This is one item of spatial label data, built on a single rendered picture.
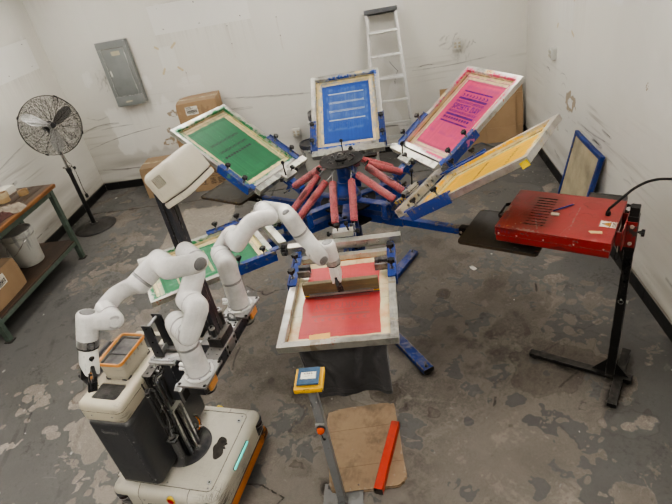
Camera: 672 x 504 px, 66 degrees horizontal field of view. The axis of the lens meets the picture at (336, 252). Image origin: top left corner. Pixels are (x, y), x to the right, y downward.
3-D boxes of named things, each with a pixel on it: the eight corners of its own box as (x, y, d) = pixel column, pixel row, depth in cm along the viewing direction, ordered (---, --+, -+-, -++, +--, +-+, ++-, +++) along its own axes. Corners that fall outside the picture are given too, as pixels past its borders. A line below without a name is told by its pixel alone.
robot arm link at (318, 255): (288, 233, 252) (309, 261, 265) (300, 242, 242) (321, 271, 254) (301, 222, 254) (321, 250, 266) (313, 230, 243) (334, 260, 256)
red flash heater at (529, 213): (632, 218, 284) (635, 199, 278) (617, 263, 254) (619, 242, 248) (519, 204, 317) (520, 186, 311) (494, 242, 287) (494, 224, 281)
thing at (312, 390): (363, 521, 270) (331, 394, 219) (321, 522, 273) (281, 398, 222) (363, 482, 288) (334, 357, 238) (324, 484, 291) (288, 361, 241)
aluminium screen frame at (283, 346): (399, 343, 239) (399, 337, 237) (277, 354, 247) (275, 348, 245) (393, 251, 305) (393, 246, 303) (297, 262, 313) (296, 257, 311)
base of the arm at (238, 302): (218, 313, 251) (208, 288, 243) (228, 297, 261) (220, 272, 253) (247, 314, 247) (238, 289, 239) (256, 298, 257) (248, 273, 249)
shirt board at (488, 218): (555, 230, 310) (556, 219, 306) (536, 267, 284) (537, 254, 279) (365, 203, 382) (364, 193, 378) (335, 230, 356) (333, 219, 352)
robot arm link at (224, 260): (225, 290, 239) (214, 261, 231) (218, 277, 250) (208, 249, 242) (244, 282, 242) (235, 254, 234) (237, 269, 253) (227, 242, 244)
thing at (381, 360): (394, 394, 270) (385, 332, 247) (310, 400, 276) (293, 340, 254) (394, 390, 273) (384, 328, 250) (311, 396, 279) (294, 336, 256)
